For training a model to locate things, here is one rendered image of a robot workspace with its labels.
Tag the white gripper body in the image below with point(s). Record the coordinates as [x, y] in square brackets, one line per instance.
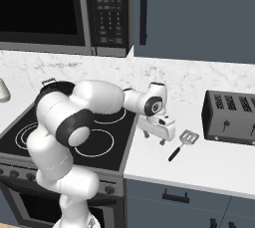
[156, 129]

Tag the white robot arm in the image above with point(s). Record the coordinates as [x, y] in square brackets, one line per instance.
[89, 97]

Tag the black pot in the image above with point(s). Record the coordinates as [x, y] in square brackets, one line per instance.
[59, 88]

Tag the black hob with white rings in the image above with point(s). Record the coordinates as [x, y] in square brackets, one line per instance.
[114, 145]

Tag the black stove knob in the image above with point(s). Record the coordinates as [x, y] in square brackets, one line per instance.
[31, 176]
[1, 171]
[109, 190]
[14, 173]

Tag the blue-grey drawer front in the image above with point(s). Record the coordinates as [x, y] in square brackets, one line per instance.
[202, 198]

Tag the black and silver toaster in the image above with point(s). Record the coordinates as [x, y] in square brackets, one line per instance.
[229, 119]

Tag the blue-grey base cupboard door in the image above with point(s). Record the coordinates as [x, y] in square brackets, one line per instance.
[159, 215]
[244, 213]

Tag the black oven door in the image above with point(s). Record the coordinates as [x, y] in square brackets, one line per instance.
[26, 207]

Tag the black and silver microwave oven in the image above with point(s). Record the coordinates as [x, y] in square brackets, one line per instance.
[66, 9]

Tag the beige rounded object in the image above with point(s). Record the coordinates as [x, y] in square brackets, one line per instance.
[3, 92]

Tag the blue-grey wall cupboard door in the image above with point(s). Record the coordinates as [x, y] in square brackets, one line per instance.
[202, 16]

